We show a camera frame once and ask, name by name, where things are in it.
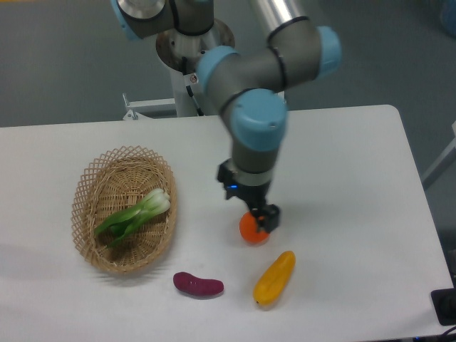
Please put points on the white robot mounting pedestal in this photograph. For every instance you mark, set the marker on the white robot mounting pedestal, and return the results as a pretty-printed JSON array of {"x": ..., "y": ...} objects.
[{"x": 180, "y": 54}]

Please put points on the purple sweet potato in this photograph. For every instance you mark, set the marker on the purple sweet potato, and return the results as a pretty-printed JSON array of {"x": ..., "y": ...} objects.
[{"x": 197, "y": 287}]

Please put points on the yellow mango fruit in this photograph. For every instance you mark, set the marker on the yellow mango fruit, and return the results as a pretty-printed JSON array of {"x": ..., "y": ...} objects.
[{"x": 273, "y": 281}]

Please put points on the oval woven wicker basket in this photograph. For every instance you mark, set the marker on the oval woven wicker basket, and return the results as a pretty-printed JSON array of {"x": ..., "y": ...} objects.
[{"x": 114, "y": 181}]

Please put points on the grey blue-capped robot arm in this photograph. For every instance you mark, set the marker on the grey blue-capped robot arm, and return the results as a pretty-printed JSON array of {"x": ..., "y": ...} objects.
[{"x": 210, "y": 77}]

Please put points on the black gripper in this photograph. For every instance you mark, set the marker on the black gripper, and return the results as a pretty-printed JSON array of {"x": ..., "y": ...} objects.
[{"x": 252, "y": 189}]

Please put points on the green bok choy vegetable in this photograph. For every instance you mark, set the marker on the green bok choy vegetable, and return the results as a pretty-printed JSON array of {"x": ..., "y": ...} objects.
[{"x": 127, "y": 221}]

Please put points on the black device at table corner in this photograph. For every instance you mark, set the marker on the black device at table corner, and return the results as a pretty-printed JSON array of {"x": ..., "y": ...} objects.
[{"x": 444, "y": 304}]

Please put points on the orange mandarin fruit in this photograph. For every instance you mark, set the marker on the orange mandarin fruit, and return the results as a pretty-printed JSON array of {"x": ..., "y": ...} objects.
[{"x": 250, "y": 231}]

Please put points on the white metal frame leg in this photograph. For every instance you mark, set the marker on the white metal frame leg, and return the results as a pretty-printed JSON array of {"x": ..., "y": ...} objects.
[{"x": 443, "y": 161}]

